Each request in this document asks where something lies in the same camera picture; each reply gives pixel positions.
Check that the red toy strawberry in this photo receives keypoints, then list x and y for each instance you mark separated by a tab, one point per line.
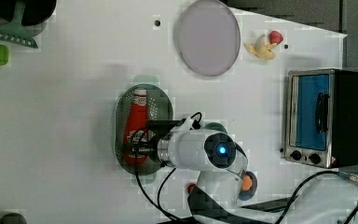
190	187

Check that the black pot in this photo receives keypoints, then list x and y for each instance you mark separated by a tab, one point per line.
35	12

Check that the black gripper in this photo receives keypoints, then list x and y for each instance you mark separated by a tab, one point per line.
156	129

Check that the green oval strainer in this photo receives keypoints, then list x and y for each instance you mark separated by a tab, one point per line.
159	107

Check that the silver black toaster oven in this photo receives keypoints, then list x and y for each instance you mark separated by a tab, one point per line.
321	127

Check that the orange toy fruit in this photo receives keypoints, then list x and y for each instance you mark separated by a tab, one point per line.
246	183

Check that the dark round object bottom left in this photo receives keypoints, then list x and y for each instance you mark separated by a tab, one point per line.
13	218

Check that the green slotted spatula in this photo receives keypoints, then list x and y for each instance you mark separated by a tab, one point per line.
14	32

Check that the red toy fruit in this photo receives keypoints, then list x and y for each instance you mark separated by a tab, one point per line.
275	37

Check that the peeled toy banana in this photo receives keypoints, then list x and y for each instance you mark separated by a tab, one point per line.
262	48

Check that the lilac round plate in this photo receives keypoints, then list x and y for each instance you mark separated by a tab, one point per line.
209	37

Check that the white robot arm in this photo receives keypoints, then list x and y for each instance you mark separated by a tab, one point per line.
221	162

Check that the red plush ketchup bottle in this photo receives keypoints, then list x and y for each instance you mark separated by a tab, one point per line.
136	120

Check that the green mug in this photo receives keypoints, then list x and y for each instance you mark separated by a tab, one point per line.
216	127

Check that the blue cup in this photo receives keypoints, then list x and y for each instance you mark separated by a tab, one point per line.
249	194

